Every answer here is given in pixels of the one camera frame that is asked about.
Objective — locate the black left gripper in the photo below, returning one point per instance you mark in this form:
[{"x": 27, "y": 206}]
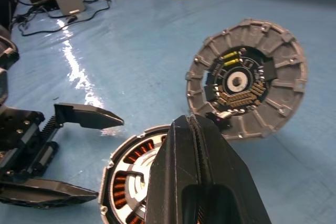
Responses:
[{"x": 18, "y": 140}]

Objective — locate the silver motor housing copper windings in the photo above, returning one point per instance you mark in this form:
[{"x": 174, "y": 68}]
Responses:
[{"x": 105, "y": 182}]

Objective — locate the silver motor cover circuit board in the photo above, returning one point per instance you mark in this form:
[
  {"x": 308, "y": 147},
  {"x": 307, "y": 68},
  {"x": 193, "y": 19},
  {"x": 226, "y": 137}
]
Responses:
[{"x": 283, "y": 95}]

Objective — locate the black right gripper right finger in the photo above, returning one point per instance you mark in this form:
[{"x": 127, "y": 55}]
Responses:
[{"x": 228, "y": 171}]

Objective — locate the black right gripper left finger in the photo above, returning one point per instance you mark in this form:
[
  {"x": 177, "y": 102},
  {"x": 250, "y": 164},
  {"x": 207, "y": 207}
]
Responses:
[{"x": 168, "y": 176}]

